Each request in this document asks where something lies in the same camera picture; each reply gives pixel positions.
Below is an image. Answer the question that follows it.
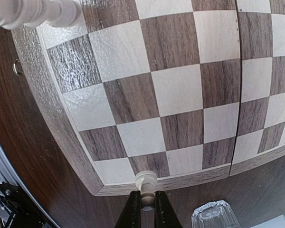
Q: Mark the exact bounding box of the white chess king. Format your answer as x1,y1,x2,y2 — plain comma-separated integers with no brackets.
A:
0,0,82,30

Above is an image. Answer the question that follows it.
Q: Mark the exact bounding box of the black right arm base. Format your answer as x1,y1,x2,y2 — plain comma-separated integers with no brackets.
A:
0,181,59,228

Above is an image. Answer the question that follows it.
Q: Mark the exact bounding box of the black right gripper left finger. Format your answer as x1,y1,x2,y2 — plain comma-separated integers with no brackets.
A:
114,190,141,228

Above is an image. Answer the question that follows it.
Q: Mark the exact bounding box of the clear drinking glass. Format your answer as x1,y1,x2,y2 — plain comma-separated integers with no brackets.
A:
191,200,240,228

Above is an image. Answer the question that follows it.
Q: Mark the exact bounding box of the wooden chess board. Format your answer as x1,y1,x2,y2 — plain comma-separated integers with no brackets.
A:
12,0,285,196

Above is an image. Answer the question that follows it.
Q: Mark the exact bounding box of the white chess pawn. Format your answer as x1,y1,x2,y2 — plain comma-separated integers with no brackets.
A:
135,171,157,211

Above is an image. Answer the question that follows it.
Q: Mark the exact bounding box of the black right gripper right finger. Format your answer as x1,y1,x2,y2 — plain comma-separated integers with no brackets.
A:
154,191,181,228

